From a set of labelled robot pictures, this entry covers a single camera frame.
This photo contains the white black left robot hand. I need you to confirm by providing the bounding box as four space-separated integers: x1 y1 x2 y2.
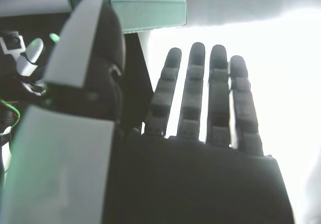
0 0 296 224

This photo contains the teal hinged box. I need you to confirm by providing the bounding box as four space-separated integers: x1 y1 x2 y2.
64 0 188 33

